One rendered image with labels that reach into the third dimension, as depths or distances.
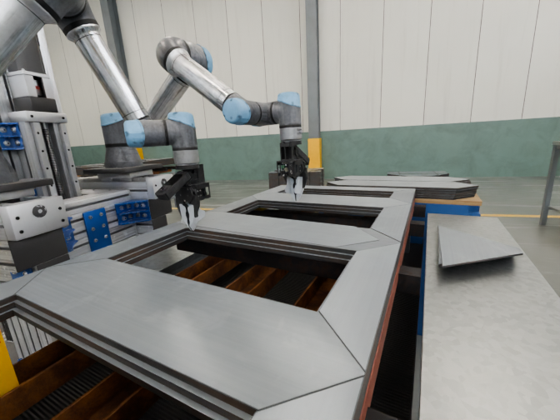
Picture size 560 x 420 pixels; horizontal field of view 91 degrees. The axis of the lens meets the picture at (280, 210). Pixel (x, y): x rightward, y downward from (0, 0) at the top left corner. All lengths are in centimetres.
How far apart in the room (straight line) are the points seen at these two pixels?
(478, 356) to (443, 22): 797
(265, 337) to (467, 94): 794
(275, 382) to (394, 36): 800
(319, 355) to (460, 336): 32
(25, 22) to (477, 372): 113
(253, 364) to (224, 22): 902
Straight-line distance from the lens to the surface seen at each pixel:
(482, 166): 831
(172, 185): 87
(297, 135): 95
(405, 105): 789
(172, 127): 89
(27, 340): 162
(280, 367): 38
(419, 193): 157
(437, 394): 53
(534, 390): 59
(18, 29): 95
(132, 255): 86
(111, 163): 137
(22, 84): 132
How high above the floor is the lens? 111
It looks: 14 degrees down
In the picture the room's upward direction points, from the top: 3 degrees counter-clockwise
